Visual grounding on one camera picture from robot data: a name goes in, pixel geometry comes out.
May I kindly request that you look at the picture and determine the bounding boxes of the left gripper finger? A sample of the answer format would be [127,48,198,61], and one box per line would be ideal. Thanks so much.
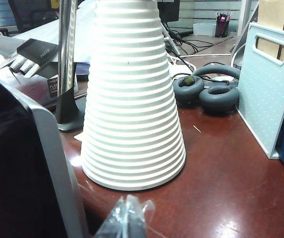
[94,194,156,238]

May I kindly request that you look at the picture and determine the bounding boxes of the blue book white circles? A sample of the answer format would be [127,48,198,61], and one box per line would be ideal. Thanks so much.
[0,70,89,238]

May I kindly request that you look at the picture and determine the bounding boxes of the light blue desktop bookshelf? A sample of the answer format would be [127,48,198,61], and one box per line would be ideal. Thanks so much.
[235,22,284,160]

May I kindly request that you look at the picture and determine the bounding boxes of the white ribbed conical thermos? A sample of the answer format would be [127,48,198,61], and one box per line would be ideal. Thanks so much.
[80,0,187,191]

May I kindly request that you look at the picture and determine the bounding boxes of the small black printed box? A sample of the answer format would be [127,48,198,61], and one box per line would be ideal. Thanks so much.
[47,77,59,99]

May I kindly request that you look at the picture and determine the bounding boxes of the black computer mouse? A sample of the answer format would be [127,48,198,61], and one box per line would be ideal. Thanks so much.
[172,63,241,115]

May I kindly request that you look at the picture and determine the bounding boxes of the white power strip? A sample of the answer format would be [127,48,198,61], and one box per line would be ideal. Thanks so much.
[168,54,197,75]

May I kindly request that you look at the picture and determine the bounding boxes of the chrome and black monitor stand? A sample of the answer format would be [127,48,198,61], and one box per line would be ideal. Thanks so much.
[56,0,87,132]

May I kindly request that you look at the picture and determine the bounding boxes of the silver foil packets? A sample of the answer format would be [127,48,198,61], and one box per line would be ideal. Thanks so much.
[0,54,42,79]

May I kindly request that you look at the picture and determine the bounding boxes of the black flat box silver logo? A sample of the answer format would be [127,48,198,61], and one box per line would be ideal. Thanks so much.
[16,38,59,72]

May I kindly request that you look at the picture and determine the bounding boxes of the translucent white box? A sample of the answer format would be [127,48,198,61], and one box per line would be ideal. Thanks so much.
[193,22,217,36]

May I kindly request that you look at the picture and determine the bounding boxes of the dark purple pen cup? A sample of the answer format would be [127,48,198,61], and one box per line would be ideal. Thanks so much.
[215,20,230,38]

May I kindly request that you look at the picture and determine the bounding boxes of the black computer monitor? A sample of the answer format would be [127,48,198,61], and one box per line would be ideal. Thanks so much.
[158,0,181,23]

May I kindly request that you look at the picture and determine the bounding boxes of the brown cardboard box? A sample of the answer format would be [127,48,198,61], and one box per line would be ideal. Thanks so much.
[255,0,284,61]

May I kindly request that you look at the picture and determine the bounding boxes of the white cable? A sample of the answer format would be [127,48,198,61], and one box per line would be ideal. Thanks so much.
[178,53,234,60]

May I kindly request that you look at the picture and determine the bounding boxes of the black cable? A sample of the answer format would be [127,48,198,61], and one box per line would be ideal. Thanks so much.
[166,21,215,55]

